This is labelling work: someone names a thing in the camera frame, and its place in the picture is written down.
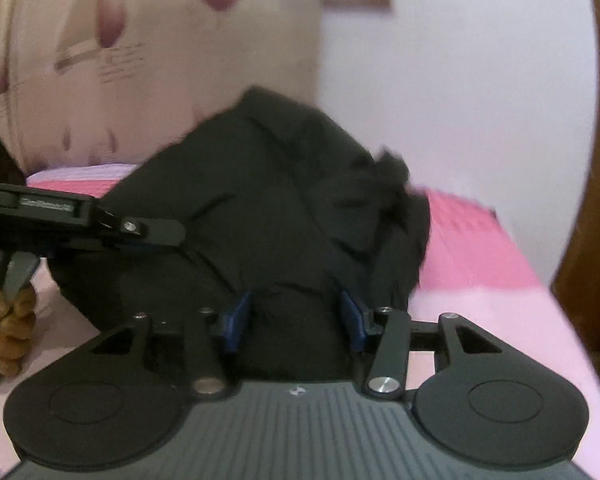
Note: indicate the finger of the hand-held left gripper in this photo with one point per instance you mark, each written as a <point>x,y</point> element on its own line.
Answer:
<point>155,232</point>

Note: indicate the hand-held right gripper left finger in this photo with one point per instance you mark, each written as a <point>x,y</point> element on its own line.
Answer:
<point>238,321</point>

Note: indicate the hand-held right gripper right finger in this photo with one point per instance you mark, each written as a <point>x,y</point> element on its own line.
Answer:
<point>351,318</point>

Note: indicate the black jacket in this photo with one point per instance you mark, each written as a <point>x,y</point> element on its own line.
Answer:
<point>280,185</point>

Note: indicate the person's left hand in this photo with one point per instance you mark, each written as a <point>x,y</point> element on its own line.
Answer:
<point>15,325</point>

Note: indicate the pink checkered bed sheet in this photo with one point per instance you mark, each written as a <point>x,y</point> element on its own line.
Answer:
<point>485,280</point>

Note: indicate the beige floral curtain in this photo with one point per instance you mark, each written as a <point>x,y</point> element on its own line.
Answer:
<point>145,50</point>

